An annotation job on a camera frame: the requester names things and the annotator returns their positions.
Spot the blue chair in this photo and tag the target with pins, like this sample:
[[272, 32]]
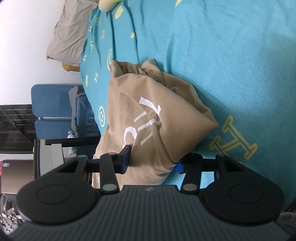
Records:
[[62, 110]]

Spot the grey pillow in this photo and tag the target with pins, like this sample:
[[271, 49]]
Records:
[[69, 33]]

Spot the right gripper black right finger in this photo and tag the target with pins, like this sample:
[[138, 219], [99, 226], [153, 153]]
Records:
[[229, 190]]

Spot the green plush toy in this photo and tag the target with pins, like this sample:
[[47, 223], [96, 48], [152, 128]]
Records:
[[107, 5]]

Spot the turquoise patterned bed sheet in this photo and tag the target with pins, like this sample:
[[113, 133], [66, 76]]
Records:
[[238, 55]]

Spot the brown cardboard box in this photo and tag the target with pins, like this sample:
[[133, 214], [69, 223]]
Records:
[[15, 174]]

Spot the beige t-shirt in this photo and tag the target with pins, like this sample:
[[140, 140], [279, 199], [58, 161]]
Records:
[[159, 115]]

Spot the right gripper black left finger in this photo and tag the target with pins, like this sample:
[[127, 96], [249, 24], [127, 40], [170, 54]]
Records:
[[70, 191]]

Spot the grey desk with black legs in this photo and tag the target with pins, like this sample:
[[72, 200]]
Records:
[[49, 154]]

